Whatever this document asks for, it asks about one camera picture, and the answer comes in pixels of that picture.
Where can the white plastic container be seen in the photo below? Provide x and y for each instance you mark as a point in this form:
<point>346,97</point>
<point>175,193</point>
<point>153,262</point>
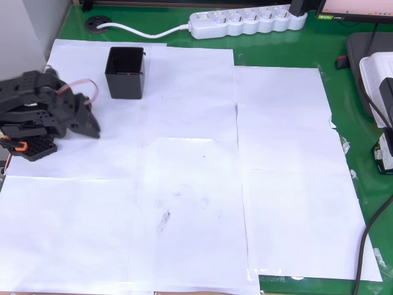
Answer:
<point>373,70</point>

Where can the small printed cardboard box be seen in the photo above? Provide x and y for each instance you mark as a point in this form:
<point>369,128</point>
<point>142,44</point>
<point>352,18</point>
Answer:
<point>382,156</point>

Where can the grey pad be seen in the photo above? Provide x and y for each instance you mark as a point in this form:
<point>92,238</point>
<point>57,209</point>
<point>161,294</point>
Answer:
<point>356,55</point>

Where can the black orange base clamp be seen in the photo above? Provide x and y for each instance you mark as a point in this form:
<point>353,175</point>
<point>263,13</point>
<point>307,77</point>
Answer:
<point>37,149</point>

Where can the white paper sheet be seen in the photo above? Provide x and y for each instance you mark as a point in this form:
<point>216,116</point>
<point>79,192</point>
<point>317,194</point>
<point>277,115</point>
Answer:
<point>190,92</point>
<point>67,233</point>
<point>291,147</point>
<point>76,153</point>
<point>279,95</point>
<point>193,199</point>
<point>307,224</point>

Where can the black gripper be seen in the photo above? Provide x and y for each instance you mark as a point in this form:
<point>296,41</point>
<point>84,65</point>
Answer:
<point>83,119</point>

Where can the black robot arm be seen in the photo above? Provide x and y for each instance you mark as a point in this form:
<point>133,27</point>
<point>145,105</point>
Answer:
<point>21,89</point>

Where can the computer monitor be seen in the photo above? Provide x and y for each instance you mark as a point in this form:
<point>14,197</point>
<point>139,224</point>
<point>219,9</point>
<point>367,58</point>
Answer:
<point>353,10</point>

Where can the black plug adapter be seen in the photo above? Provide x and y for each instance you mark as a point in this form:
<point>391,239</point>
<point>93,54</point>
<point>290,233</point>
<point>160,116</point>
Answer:
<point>298,6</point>

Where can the white power strip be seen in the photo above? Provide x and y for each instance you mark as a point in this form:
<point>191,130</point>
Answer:
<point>245,21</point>

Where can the black square box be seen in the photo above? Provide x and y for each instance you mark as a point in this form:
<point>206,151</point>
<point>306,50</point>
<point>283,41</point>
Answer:
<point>126,86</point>

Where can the small black red object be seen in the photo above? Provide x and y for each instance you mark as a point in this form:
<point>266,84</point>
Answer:
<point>342,62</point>

